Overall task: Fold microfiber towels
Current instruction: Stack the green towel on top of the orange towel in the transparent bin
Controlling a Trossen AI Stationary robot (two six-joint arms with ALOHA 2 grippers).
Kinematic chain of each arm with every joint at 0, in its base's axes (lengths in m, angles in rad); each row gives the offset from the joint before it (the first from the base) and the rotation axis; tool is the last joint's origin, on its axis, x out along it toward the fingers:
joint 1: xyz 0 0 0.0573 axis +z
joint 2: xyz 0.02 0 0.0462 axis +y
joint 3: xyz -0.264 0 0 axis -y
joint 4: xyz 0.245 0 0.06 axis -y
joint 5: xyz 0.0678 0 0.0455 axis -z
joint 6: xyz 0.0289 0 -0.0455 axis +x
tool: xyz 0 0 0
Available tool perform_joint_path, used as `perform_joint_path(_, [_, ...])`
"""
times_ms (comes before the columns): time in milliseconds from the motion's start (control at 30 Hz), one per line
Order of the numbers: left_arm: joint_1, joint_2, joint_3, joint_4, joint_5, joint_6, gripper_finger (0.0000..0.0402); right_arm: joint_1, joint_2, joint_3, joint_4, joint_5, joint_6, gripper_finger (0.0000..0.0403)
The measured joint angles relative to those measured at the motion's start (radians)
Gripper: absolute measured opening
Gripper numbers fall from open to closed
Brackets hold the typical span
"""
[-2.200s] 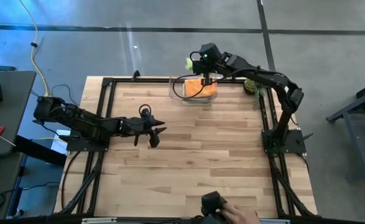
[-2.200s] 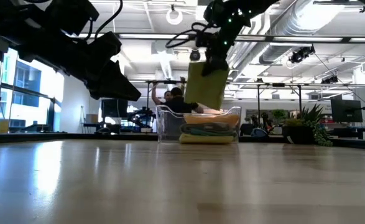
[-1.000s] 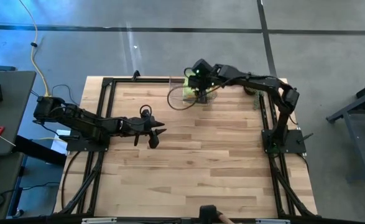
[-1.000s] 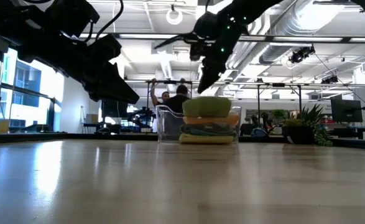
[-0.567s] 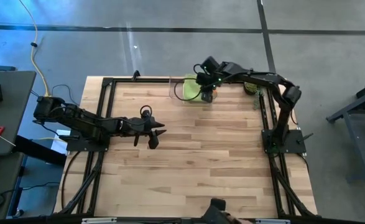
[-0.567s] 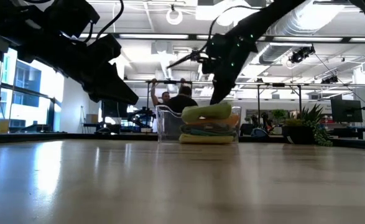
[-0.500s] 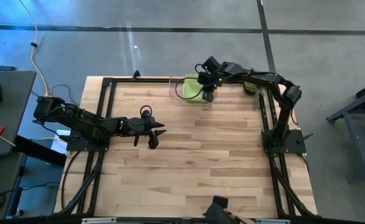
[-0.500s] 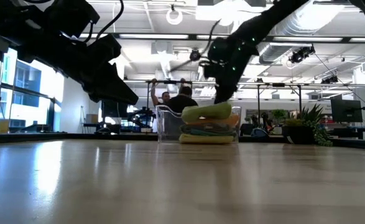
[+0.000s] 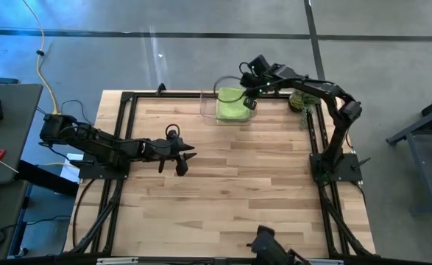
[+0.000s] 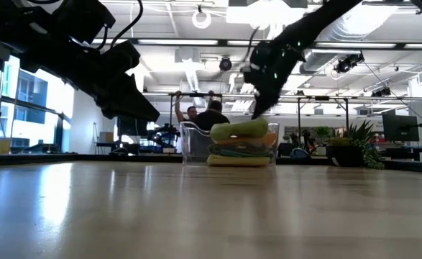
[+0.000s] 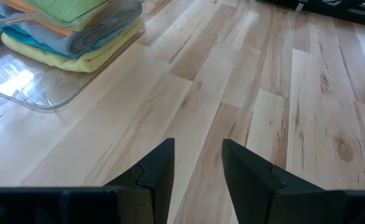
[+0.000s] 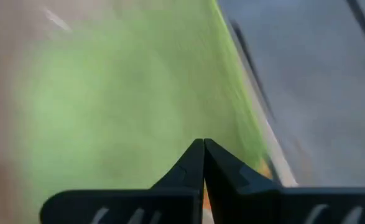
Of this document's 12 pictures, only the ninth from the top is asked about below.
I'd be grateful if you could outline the potted succulent plant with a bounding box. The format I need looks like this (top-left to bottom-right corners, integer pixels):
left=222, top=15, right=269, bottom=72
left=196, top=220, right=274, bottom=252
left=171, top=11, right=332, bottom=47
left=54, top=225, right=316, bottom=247
left=288, top=90, right=322, bottom=130

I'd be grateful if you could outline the grey desk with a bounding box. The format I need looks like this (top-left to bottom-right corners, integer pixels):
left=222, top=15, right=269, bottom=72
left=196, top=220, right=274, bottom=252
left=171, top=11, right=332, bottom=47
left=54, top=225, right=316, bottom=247
left=0, top=83, right=43, bottom=185

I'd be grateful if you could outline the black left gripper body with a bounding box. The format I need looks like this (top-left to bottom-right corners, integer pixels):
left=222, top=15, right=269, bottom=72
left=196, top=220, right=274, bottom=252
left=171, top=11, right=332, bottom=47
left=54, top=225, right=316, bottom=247
left=141, top=138, right=177, bottom=163

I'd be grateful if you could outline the white paper sheet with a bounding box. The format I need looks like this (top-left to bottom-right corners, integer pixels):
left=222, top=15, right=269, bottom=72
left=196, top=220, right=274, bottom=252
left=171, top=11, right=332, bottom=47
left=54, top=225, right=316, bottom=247
left=60, top=152, right=85, bottom=184

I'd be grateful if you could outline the black bulky object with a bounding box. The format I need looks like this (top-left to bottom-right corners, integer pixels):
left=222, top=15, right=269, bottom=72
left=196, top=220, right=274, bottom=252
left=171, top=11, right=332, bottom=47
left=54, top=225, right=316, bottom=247
left=246, top=225, right=312, bottom=265

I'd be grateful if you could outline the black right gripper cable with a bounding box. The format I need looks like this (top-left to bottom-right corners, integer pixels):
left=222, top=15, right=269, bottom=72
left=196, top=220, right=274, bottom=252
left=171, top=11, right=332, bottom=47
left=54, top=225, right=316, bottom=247
left=213, top=61, right=261, bottom=105

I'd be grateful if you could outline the yellow floor cable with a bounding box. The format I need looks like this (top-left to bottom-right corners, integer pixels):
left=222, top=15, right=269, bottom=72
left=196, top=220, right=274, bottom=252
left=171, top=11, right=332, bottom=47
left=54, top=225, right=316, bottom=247
left=20, top=0, right=65, bottom=124

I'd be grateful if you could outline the green microfiber towel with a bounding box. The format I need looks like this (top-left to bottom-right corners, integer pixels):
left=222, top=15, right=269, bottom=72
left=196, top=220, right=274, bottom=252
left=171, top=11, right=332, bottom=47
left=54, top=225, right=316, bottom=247
left=215, top=86, right=258, bottom=123

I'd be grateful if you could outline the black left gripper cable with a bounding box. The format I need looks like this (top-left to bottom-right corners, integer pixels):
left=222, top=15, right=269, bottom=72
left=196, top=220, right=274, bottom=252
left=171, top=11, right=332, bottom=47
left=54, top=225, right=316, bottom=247
left=157, top=123, right=182, bottom=174

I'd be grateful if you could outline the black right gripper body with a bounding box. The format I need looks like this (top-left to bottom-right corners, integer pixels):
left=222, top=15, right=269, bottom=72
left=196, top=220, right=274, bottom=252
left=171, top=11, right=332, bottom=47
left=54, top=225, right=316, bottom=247
left=253, top=63, right=287, bottom=97

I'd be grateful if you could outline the grey metal trestle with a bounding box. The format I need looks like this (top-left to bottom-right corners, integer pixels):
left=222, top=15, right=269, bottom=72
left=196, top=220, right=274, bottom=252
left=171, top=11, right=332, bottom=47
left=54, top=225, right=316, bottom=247
left=386, top=91, right=432, bottom=216

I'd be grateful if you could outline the white aluminium extrusion bar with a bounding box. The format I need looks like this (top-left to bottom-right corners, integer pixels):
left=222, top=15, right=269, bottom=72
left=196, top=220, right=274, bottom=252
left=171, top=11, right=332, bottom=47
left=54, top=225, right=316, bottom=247
left=307, top=258, right=345, bottom=265
left=96, top=257, right=140, bottom=265

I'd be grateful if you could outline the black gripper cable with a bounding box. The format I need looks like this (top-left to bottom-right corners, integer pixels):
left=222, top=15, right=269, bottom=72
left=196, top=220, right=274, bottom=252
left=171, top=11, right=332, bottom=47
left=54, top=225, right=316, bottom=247
left=157, top=123, right=182, bottom=174
left=213, top=61, right=261, bottom=105

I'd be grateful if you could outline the clear plastic bin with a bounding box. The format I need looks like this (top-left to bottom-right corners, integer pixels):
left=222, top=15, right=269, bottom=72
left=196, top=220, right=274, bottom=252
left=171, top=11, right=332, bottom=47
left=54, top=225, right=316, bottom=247
left=199, top=89, right=258, bottom=127

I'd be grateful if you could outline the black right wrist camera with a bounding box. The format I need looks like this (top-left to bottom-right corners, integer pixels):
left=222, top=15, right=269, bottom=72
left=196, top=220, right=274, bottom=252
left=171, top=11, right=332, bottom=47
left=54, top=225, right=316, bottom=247
left=238, top=71, right=257, bottom=89

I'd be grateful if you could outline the black floor cable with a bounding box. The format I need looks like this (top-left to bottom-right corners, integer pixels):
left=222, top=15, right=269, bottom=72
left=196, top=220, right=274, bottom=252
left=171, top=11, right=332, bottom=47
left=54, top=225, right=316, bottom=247
left=37, top=99, right=95, bottom=138

